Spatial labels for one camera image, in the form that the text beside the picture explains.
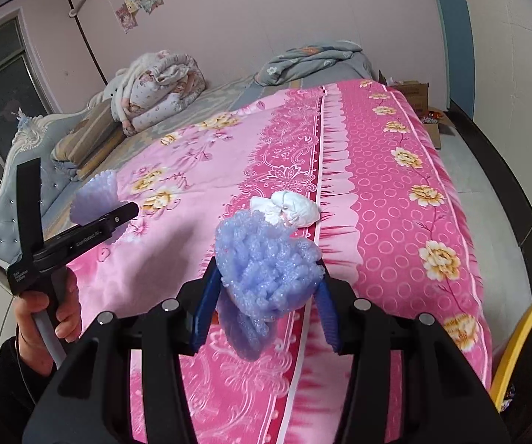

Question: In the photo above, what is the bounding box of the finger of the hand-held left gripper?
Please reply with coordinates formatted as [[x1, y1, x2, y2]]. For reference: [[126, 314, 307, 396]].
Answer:
[[91, 202, 140, 241]]

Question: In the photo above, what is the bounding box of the yellow trash bin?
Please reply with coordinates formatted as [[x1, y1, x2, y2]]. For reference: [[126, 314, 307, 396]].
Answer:
[[490, 282, 532, 432]]

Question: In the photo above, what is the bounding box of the brown striped pillow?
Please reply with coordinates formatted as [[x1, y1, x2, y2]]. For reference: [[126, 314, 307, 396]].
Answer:
[[50, 101, 126, 182]]

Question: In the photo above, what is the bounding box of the person's left hand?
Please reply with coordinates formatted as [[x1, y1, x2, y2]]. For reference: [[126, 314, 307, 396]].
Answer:
[[14, 269, 82, 371]]

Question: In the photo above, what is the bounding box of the dark window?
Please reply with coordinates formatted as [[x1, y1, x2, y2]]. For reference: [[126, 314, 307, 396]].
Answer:
[[0, 16, 45, 159]]

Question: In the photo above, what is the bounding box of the cardboard box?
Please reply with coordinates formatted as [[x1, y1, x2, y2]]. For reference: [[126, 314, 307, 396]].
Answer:
[[379, 69, 450, 149]]

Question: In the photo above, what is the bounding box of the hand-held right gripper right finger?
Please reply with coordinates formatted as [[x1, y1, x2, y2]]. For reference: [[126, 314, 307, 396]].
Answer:
[[316, 263, 510, 444]]

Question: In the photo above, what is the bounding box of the grey bed sheet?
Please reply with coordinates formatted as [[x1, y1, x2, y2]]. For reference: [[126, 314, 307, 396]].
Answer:
[[76, 74, 276, 186]]

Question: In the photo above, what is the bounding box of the grey floral quilt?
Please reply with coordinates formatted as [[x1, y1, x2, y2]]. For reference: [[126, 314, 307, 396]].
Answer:
[[254, 41, 374, 89]]

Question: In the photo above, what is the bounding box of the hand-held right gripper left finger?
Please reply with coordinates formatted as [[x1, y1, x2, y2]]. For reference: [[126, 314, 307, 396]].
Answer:
[[25, 258, 224, 444]]

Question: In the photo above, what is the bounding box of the pink floral blanket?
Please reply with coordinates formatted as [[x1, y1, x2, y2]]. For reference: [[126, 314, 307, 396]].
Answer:
[[64, 78, 493, 444]]

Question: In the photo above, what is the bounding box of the purple foam fruit net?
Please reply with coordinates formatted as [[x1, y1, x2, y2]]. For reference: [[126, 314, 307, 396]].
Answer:
[[70, 169, 119, 228], [214, 209, 326, 364]]

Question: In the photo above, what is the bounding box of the folded white floral quilt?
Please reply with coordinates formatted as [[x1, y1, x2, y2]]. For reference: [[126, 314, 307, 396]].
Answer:
[[107, 50, 207, 138]]

